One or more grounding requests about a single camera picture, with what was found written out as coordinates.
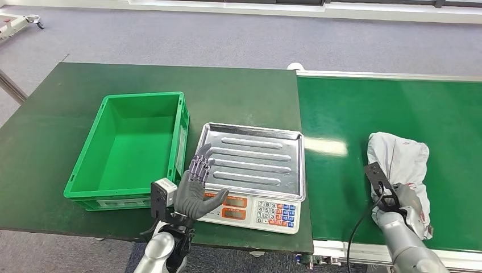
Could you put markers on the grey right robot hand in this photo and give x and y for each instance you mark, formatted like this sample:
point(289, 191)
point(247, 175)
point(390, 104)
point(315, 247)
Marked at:
point(410, 199)

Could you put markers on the white wheeled cart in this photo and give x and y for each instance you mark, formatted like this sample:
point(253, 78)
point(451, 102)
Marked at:
point(15, 22)

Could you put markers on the dark green table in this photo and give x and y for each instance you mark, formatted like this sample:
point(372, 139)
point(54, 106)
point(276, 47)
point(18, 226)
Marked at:
point(45, 132)

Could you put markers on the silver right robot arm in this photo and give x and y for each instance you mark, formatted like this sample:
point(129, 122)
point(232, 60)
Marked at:
point(406, 248)

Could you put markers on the grey metal bar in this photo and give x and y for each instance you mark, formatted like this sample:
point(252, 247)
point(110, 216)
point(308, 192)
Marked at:
point(11, 88)

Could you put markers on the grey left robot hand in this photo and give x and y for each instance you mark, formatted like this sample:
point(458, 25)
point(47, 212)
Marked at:
point(192, 197)

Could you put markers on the stainless steel scale tray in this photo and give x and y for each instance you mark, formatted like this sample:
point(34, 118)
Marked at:
point(256, 158)

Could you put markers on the white electronic weighing scale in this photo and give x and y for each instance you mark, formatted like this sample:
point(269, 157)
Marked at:
point(260, 216)

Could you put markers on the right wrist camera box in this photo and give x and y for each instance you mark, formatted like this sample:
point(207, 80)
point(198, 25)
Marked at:
point(376, 177)

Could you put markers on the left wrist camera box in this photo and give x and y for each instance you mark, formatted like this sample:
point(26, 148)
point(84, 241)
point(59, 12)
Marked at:
point(163, 192)

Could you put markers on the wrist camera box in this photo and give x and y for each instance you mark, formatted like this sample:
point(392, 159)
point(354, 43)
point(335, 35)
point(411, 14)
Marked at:
point(163, 192)
point(376, 177)

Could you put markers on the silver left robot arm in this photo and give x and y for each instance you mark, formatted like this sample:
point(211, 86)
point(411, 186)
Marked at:
point(158, 248)

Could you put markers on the green conveyor belt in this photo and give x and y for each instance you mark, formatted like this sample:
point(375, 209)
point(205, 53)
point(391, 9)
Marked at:
point(339, 113)

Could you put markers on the green plastic crate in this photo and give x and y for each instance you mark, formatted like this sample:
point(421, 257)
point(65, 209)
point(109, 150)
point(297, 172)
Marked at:
point(131, 158)

